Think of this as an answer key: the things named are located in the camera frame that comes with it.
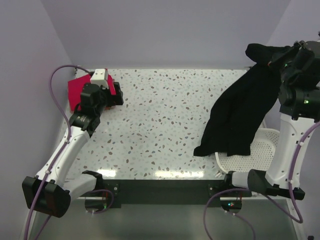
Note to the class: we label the folded pink t shirt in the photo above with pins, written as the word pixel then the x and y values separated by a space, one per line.
pixel 75 87

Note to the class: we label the black t shirt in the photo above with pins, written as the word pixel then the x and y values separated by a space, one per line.
pixel 237 114

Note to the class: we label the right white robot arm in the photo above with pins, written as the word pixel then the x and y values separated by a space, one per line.
pixel 299 98

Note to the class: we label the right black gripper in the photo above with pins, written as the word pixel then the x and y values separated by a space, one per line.
pixel 297 46

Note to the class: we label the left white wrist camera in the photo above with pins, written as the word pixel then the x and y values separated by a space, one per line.
pixel 100 78

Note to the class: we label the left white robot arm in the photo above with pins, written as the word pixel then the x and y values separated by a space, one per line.
pixel 48 192

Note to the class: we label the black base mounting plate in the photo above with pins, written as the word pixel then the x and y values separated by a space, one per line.
pixel 163 192

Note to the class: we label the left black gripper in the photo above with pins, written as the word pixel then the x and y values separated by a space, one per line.
pixel 113 99

